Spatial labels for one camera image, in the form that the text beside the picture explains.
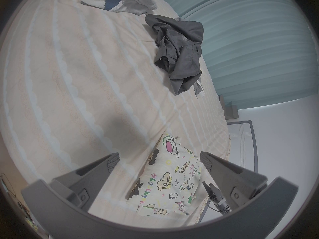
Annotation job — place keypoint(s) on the black garment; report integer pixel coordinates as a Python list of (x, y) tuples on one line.
[(179, 53)]

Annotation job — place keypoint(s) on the blue-green curtain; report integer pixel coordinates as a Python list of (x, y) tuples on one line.
[(249, 46)]

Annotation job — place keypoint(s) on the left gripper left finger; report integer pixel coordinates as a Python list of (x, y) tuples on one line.
[(94, 175)]

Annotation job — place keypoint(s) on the grey garment with white trim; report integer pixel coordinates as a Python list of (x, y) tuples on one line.
[(198, 91)]

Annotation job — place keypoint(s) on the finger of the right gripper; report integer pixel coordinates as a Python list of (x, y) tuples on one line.
[(206, 188)]

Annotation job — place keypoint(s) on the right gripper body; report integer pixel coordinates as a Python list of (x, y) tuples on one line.
[(216, 197)]

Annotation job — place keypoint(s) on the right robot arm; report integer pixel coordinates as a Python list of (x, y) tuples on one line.
[(224, 205)]

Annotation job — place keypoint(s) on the grey bedside table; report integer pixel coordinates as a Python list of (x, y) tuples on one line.
[(229, 108)]

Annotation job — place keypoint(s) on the white printed pyjama top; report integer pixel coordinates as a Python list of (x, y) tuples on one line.
[(169, 178)]

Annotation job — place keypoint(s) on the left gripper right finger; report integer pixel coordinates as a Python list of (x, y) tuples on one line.
[(231, 180)]

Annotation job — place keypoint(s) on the bed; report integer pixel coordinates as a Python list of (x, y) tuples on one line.
[(74, 96)]

